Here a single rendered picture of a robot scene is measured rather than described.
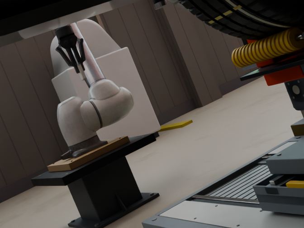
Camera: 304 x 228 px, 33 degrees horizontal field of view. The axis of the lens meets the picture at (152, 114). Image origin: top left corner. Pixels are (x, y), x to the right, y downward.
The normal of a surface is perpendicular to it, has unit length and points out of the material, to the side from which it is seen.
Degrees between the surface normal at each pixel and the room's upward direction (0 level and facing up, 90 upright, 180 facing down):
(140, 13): 90
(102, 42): 90
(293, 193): 90
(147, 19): 90
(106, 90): 68
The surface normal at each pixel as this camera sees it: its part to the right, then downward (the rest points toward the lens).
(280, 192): -0.82, 0.37
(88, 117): 0.40, -0.07
